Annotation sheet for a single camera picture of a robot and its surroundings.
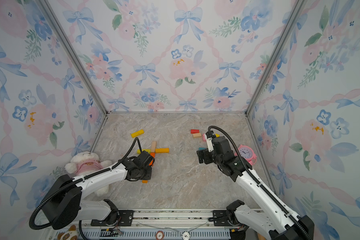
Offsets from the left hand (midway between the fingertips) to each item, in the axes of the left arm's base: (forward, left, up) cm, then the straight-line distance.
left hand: (149, 173), depth 86 cm
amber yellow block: (+16, -5, -2) cm, 17 cm away
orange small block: (-4, +2, 0) cm, 5 cm away
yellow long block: (+30, +15, -2) cm, 33 cm away
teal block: (+19, -32, -3) cm, 37 cm away
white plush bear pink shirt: (+3, +35, +7) cm, 36 cm away
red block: (+34, -28, -3) cm, 44 cm away
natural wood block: (+20, +1, -1) cm, 20 cm away
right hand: (+7, -31, +17) cm, 36 cm away
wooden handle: (-29, -55, 0) cm, 62 cm away
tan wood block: (+30, -29, -3) cm, 42 cm away
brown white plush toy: (-29, +31, +1) cm, 43 cm away
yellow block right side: (+5, -34, +31) cm, 47 cm away
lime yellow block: (+17, +4, -3) cm, 18 cm away
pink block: (+27, -34, -1) cm, 43 cm away
